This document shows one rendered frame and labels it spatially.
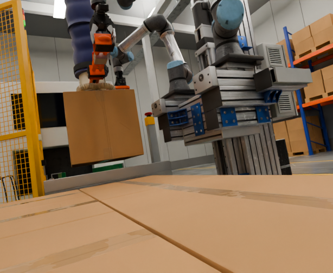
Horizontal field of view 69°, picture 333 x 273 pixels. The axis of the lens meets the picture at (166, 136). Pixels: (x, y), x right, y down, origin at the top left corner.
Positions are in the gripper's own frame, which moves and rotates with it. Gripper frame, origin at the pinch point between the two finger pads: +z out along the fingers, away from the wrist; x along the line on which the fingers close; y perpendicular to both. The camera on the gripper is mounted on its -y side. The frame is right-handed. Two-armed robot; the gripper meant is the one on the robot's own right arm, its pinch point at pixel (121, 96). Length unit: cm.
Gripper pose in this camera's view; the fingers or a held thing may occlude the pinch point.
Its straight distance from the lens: 210.2
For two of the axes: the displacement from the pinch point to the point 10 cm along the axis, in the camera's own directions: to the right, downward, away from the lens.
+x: 9.2, -1.3, 3.8
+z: 1.7, 9.8, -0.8
